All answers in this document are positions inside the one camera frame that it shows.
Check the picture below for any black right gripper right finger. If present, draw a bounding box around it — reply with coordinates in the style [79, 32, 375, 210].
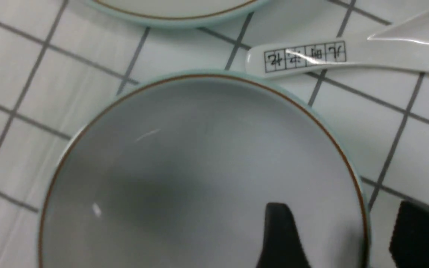
[389, 201, 429, 268]

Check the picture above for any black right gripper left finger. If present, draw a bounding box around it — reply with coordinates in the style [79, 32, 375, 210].
[256, 202, 311, 268]

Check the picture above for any light blue bowl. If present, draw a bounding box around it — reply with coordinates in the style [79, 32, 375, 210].
[37, 70, 371, 268]

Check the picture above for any white spoon with label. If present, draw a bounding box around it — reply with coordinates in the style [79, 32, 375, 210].
[245, 10, 429, 79]

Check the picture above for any light blue plate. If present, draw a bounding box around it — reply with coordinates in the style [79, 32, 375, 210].
[82, 0, 269, 29]

